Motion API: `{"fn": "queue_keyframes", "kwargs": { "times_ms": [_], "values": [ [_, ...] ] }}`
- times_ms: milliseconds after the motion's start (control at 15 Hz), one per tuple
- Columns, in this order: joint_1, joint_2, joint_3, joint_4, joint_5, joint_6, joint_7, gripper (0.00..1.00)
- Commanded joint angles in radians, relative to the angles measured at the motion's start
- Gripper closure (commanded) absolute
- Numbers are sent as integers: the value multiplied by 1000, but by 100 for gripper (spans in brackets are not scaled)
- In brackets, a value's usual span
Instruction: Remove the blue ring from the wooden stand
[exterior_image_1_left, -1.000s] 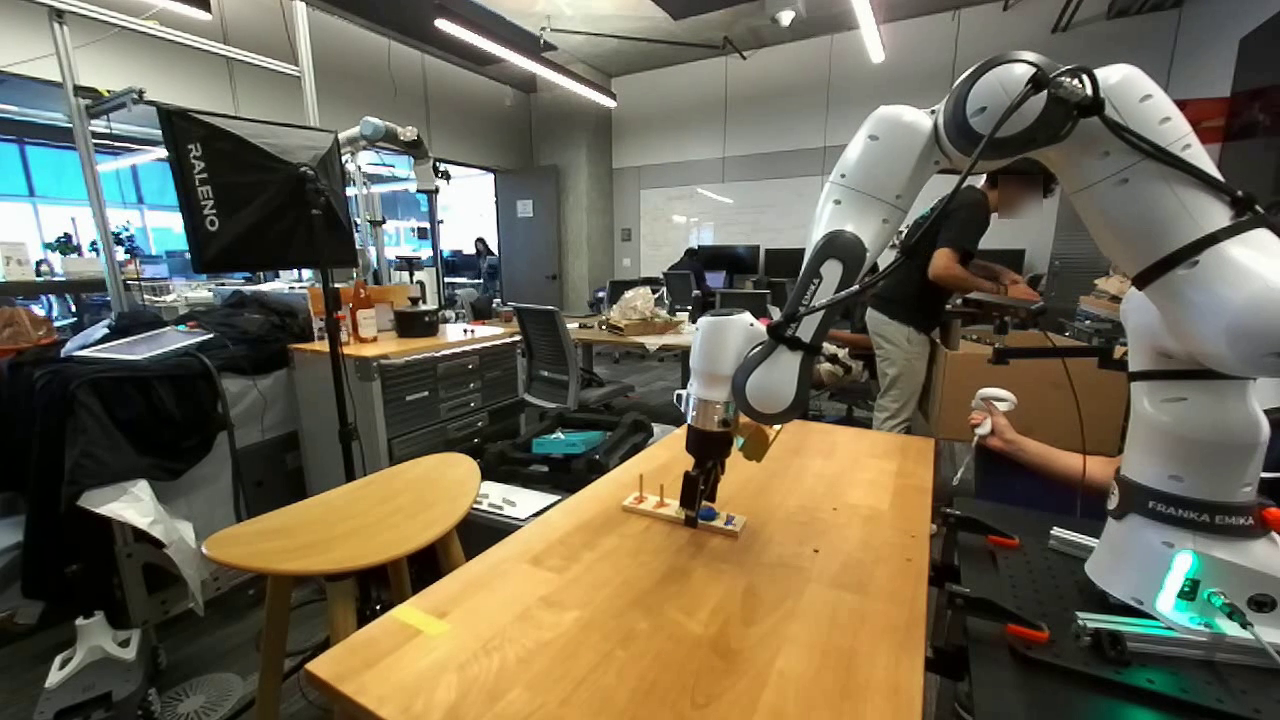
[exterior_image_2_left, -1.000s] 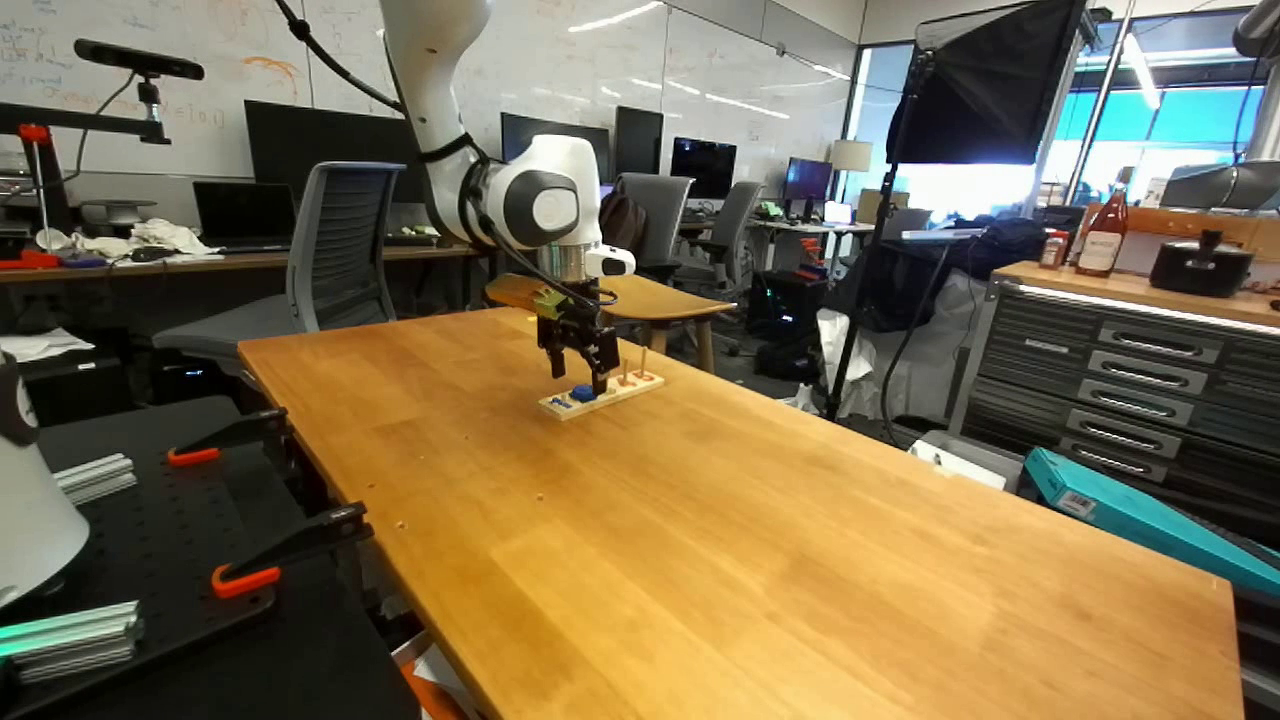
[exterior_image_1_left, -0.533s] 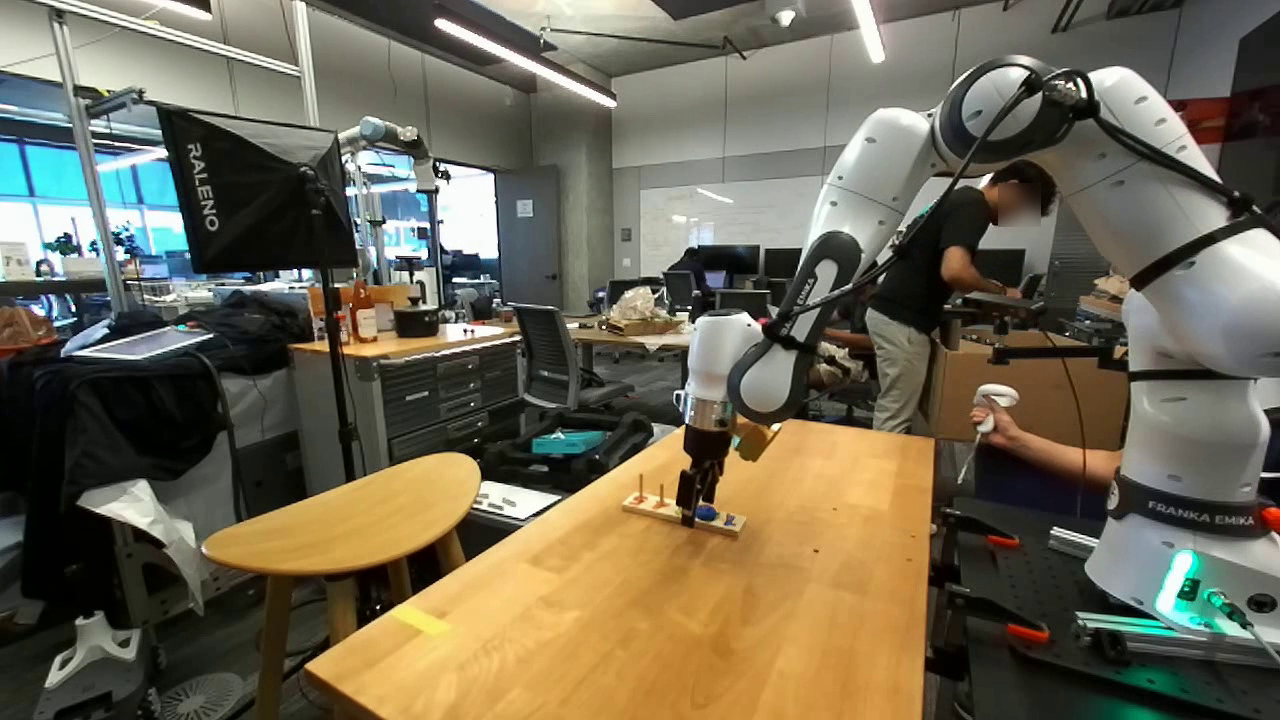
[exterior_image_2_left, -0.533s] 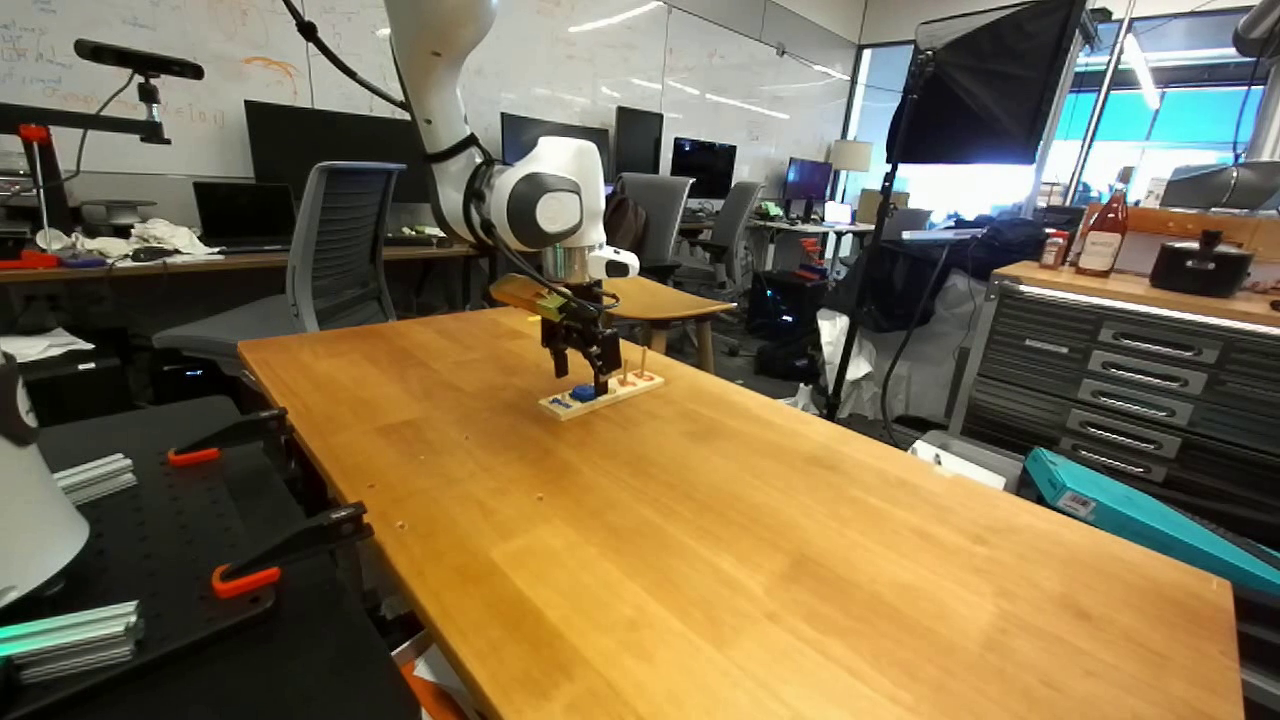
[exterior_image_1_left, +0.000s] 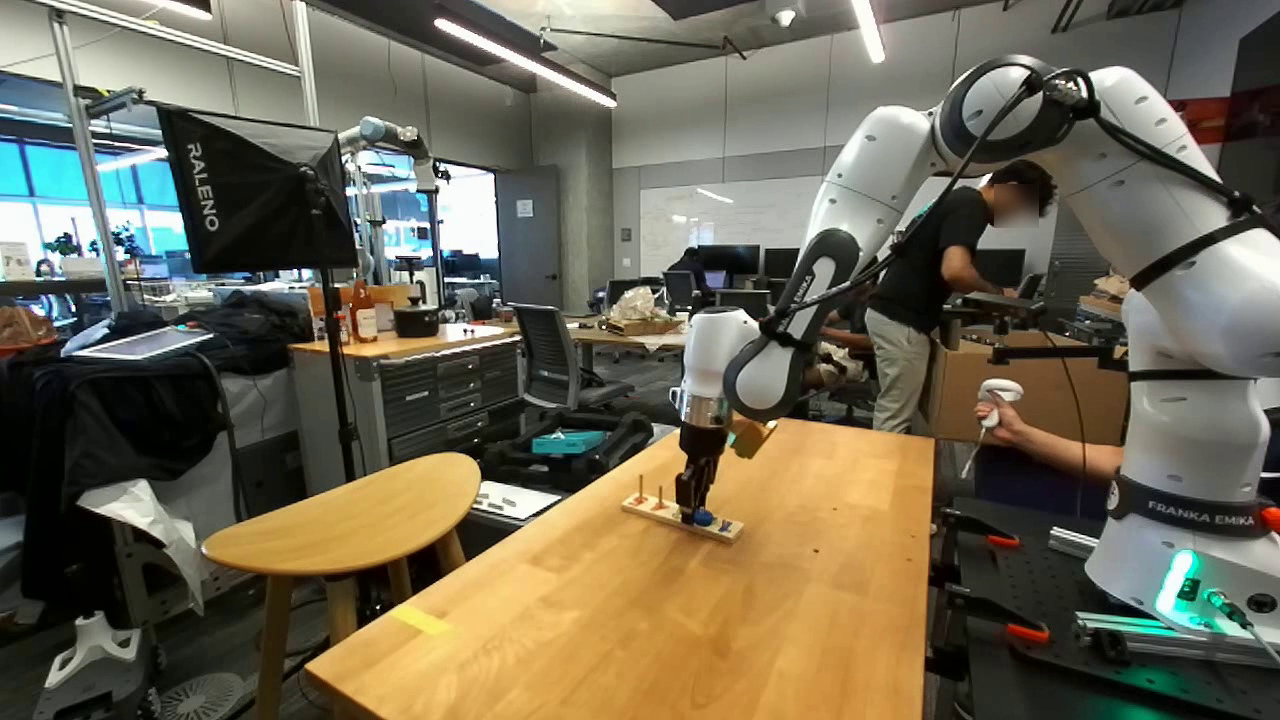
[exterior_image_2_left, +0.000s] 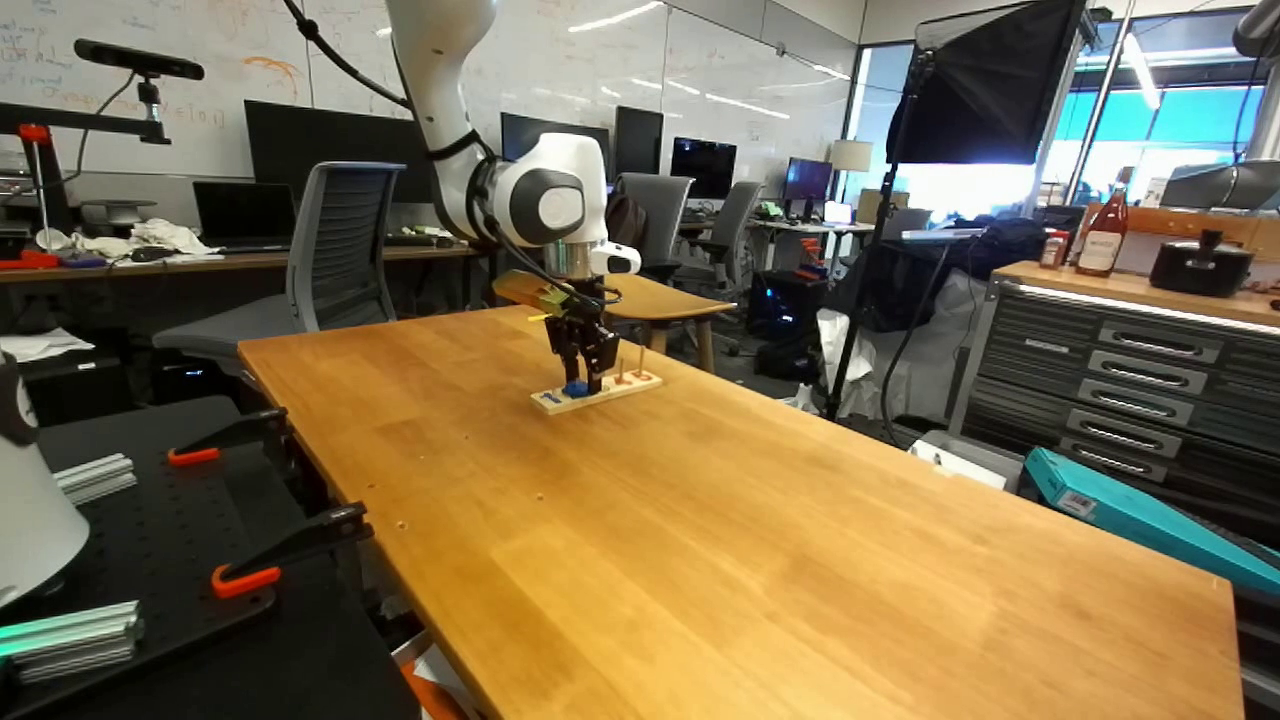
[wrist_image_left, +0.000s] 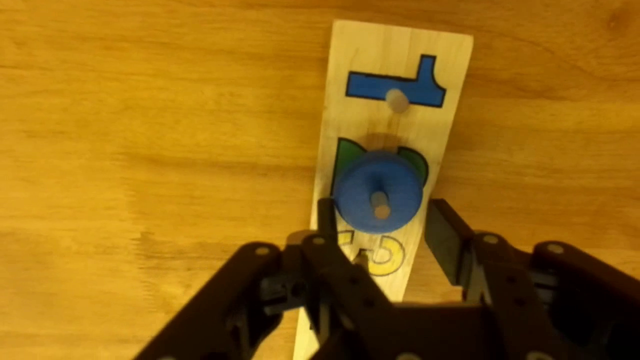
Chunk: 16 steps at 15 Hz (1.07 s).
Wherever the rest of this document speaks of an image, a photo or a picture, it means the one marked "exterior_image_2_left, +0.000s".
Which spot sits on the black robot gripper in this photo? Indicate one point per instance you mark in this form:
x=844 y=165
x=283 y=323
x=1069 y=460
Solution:
x=582 y=316

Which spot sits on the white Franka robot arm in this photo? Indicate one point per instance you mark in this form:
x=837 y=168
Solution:
x=526 y=172

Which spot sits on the small round wooden table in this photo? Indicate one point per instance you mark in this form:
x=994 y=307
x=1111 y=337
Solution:
x=663 y=303

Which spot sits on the black computer tower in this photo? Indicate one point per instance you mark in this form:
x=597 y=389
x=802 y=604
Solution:
x=787 y=323

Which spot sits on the narrow black monitor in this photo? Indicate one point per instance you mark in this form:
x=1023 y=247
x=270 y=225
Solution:
x=637 y=143

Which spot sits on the small black monitor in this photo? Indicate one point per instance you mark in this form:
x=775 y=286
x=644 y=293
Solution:
x=706 y=165

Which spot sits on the dark computer monitor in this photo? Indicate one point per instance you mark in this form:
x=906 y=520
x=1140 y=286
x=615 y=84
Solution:
x=533 y=128

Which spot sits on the grey mesh office chair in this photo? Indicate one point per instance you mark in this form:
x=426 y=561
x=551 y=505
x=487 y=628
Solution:
x=341 y=247

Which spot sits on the blue lit monitor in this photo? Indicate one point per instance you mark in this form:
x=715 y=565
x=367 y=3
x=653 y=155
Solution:
x=805 y=176

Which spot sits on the large black monitor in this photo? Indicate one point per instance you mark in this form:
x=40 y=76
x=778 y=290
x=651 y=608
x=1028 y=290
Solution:
x=334 y=144

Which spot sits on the white table lamp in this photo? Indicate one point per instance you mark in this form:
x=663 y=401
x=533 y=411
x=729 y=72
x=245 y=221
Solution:
x=850 y=157

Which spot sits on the black laptop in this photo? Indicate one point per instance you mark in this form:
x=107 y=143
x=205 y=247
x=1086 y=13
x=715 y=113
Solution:
x=240 y=214

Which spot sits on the white box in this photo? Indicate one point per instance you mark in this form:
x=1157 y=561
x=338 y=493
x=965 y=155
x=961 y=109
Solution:
x=961 y=458

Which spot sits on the long wooden desk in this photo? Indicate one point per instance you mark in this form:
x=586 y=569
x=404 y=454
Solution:
x=203 y=267

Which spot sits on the white crumpled cloth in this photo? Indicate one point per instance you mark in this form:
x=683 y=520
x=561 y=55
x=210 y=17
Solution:
x=144 y=242

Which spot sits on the black side table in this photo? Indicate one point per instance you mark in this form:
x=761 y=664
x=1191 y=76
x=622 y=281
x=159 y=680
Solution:
x=160 y=561

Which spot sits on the black monitor screen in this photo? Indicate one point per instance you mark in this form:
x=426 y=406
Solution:
x=980 y=84

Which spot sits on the silver aluminium extrusion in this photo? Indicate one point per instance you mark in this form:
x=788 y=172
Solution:
x=97 y=477

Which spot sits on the red liquid bottle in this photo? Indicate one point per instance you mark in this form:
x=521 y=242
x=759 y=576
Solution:
x=1103 y=238

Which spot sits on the grey drawer cabinet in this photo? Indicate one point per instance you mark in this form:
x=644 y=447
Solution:
x=1134 y=385

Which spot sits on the white lampshade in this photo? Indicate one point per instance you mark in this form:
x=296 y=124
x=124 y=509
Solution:
x=35 y=524

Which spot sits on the green tinted aluminium extrusion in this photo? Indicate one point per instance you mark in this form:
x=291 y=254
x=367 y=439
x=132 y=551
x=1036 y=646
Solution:
x=70 y=638

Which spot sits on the teal long case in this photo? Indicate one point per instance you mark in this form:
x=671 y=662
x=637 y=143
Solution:
x=1144 y=520

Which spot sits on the black bar camera on stand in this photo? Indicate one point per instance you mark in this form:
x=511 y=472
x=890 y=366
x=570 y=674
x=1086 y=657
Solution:
x=132 y=63

